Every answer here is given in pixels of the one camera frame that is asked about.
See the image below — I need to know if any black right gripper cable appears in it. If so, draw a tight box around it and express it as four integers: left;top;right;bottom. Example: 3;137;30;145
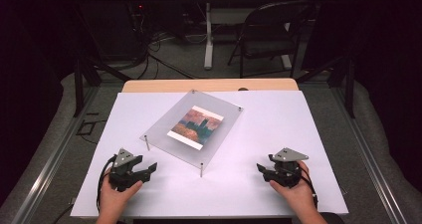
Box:
300;165;318;209

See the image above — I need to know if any clear acrylic picture frame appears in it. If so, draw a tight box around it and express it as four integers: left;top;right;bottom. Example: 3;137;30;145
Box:
139;89;244;178

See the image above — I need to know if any black metal stand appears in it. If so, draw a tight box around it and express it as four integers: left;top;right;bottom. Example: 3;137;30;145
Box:
73;56;133;118
297;54;356;119

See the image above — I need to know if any person's right hand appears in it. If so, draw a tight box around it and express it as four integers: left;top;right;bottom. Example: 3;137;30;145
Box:
269;160;317;215

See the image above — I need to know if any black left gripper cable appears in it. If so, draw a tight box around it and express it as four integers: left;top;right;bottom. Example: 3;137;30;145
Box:
96;155;117;213

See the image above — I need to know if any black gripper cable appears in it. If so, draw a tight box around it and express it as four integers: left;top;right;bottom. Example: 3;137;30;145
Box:
96;155;117;213
300;165;318;209

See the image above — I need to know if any wooden table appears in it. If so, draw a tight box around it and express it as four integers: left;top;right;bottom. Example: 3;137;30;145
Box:
121;78;300;94

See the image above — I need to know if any black folding chair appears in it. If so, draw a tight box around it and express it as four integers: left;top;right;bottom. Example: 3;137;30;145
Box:
227;0;317;79

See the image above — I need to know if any person's left hand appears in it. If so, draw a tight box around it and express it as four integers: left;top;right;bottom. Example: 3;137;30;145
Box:
99;180;144;217

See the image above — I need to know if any white desk leg frame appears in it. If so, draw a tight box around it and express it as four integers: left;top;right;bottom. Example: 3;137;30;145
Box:
203;2;293;71

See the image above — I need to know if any white table board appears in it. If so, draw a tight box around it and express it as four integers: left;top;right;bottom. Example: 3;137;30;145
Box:
70;90;349;218

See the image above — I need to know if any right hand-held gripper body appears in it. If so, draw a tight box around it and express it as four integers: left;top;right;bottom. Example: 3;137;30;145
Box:
273;147;310;189

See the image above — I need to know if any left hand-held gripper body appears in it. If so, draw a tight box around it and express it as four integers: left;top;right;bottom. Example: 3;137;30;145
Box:
108;147;140;192

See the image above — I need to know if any aluminium floor rail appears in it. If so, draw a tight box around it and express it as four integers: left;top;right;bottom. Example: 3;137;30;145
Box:
9;84;101;224
331;84;401;224

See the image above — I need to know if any landscape painting print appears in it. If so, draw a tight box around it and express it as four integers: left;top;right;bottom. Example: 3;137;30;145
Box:
166;105;225;151

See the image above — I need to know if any bundle of floor cables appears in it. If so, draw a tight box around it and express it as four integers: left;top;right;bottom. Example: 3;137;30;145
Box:
128;28;200;81

